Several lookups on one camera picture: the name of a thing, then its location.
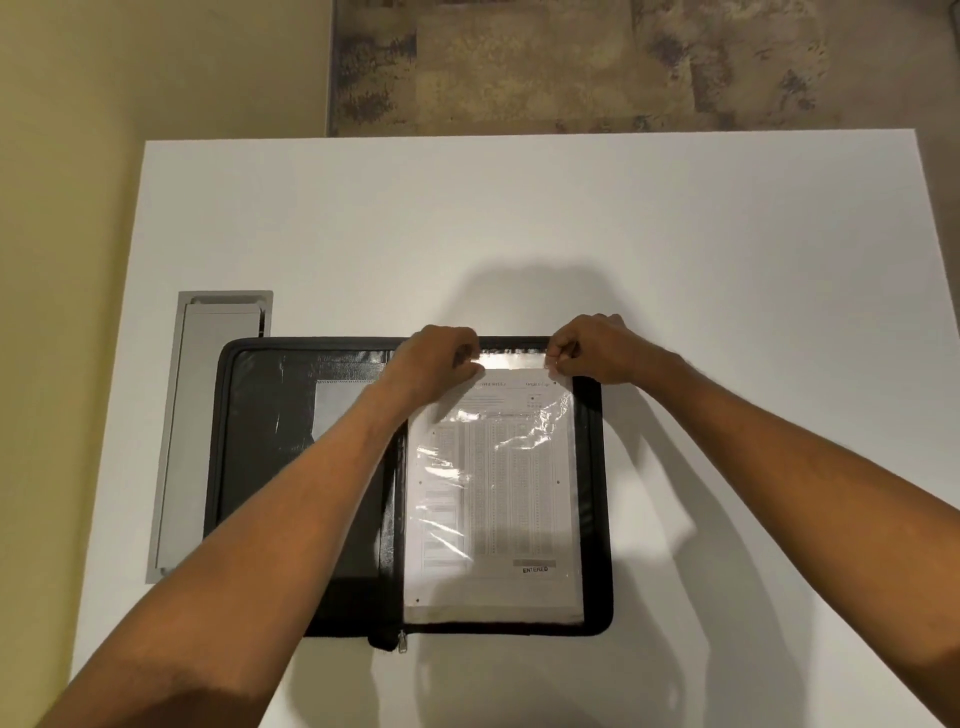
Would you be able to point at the person's left hand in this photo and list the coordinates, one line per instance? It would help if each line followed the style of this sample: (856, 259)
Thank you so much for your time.
(427, 360)

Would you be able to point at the person's right hand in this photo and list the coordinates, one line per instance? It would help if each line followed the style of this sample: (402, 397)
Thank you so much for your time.
(604, 349)

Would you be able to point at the person's right fingers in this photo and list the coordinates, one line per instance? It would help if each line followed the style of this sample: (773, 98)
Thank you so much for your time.
(561, 358)

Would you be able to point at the person's left fingers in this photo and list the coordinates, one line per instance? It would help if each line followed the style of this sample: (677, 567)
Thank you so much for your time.
(466, 352)

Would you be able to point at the clear plastic sheet sleeve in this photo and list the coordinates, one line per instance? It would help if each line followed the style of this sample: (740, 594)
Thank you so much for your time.
(499, 611)

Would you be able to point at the person's right forearm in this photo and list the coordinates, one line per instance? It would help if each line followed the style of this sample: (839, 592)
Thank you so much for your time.
(810, 495)

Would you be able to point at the person's left forearm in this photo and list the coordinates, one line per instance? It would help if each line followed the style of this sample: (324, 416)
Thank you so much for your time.
(270, 525)

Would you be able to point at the printed paper sheet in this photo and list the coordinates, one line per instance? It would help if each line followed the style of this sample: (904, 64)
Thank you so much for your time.
(495, 487)

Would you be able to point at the black zip folder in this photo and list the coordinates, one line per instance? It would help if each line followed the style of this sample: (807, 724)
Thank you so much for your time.
(259, 450)

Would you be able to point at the patterned brown rug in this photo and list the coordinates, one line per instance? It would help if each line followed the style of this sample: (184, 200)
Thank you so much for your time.
(570, 67)

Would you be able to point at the metal zipper pull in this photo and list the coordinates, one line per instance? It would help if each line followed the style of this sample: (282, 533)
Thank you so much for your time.
(403, 643)

